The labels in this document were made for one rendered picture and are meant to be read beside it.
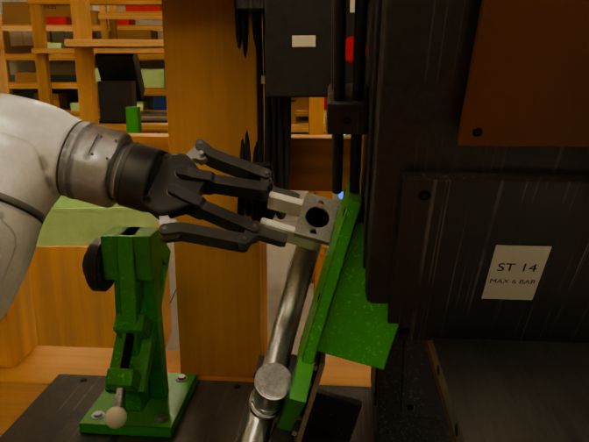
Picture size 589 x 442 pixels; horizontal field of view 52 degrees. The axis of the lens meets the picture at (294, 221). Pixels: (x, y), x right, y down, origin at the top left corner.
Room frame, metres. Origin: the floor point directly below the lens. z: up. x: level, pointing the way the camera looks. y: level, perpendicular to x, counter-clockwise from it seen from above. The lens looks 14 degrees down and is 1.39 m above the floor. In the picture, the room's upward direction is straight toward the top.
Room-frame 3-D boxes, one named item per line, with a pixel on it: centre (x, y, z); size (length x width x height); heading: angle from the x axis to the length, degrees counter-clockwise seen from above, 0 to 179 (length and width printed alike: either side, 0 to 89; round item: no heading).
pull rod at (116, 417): (0.71, 0.23, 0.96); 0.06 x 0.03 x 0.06; 175
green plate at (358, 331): (0.59, -0.06, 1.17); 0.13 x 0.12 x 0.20; 85
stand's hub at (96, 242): (0.81, 0.28, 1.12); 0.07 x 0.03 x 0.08; 175
